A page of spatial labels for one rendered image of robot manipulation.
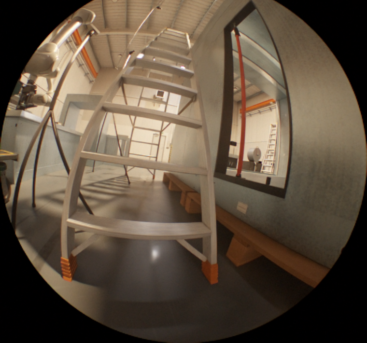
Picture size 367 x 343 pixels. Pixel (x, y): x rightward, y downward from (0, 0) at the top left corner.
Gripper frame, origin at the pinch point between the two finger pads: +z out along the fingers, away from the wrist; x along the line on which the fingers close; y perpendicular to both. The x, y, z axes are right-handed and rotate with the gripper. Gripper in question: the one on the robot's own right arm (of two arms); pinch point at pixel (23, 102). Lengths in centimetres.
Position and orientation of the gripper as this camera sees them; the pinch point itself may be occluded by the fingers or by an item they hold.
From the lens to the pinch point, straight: 132.5
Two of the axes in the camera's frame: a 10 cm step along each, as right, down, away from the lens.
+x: 9.0, 1.4, 4.1
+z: -1.5, 9.9, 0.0
